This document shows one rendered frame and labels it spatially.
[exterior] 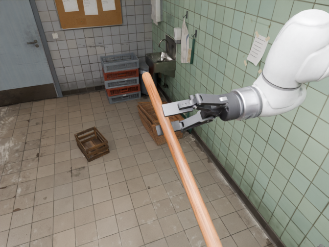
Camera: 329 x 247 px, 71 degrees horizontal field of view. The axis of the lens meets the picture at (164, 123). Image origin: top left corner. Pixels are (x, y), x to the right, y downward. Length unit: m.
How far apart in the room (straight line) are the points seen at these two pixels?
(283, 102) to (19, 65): 4.34
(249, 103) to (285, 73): 0.11
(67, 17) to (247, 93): 3.93
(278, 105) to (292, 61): 0.13
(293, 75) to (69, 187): 2.69
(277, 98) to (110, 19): 3.96
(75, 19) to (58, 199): 2.83
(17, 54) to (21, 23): 0.50
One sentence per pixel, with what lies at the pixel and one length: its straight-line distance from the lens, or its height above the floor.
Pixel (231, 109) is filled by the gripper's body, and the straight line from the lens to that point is 0.62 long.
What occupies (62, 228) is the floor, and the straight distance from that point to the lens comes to 2.68.
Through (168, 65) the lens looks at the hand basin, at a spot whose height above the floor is 0.81.
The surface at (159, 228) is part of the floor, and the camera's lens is 2.49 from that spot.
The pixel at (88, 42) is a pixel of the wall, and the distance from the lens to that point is 4.50.
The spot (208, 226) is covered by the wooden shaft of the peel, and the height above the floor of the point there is 1.71.
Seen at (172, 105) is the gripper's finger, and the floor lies 1.88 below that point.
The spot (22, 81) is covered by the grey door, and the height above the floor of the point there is 0.41.
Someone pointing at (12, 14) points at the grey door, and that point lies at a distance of 4.43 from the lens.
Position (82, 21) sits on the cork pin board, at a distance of 4.39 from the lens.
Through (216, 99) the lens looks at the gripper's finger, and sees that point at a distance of 0.57.
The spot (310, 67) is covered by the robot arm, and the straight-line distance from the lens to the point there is 0.61.
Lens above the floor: 2.16
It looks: 36 degrees down
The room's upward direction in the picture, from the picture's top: straight up
